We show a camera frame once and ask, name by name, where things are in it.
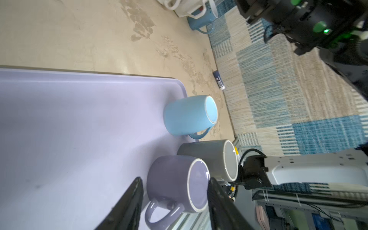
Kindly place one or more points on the lavender plastic tray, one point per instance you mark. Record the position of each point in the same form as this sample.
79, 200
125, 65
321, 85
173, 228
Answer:
72, 143

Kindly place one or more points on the grey mug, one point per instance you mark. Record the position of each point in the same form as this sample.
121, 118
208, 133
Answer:
219, 156

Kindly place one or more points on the purple mug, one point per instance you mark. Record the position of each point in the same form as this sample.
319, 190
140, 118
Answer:
175, 184

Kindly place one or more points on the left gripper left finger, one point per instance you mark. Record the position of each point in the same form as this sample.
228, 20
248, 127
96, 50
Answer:
125, 215

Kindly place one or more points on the light blue mug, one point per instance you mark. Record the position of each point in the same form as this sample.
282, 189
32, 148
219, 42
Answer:
194, 116

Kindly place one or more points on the white round mug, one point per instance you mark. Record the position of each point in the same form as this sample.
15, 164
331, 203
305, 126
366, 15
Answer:
170, 4

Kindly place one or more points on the teal blue square mug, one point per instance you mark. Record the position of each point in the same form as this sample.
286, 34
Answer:
203, 20

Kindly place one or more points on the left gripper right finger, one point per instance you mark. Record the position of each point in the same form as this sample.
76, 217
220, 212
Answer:
223, 213

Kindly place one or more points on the white tall mug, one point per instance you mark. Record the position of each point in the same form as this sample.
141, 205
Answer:
187, 8

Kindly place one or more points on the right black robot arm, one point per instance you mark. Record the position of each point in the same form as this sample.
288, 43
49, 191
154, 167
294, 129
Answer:
339, 29

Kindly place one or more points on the pink small box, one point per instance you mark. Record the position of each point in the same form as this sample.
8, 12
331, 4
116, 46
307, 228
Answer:
262, 218

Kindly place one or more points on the blue white glue stick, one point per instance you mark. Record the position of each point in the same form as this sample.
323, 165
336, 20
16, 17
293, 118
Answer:
218, 79

